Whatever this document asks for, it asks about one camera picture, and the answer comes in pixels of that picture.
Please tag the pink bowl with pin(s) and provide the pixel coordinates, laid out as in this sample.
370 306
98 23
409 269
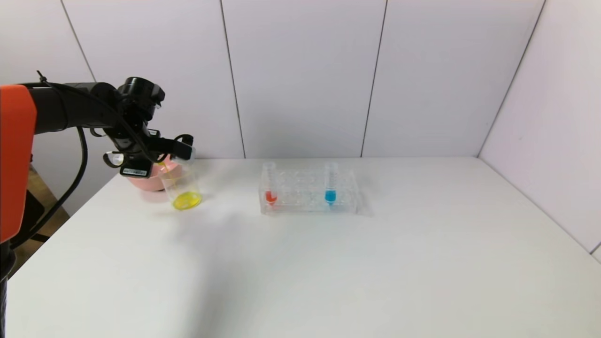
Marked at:
145 184

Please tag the test tube with blue pigment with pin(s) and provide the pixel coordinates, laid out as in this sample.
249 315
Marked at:
330 195

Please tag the clear plastic test tube rack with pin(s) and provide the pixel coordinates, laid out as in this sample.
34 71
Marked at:
300 197

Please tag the test tube with red pigment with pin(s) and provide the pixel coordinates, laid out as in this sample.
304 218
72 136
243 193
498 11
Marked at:
271 197

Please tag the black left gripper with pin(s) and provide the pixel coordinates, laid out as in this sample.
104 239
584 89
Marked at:
135 168

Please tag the clear glass beaker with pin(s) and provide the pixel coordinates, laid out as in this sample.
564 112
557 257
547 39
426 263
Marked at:
187 201

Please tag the black chair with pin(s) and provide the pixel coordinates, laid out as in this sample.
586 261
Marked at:
37 213

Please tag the black and orange left arm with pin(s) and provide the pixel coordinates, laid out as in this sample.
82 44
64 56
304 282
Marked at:
19 164

